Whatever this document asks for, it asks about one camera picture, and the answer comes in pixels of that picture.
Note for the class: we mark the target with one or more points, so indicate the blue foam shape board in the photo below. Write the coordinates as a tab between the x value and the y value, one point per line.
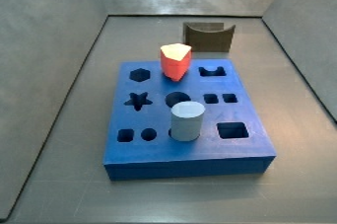
232	146

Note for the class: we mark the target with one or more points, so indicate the light blue cylinder peg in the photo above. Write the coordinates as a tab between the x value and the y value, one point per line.
186	120

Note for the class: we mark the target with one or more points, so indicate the red white-topped peg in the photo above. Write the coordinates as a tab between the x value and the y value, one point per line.
175	60

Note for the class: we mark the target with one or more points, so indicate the black cradle stand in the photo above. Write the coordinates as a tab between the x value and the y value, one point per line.
208	37

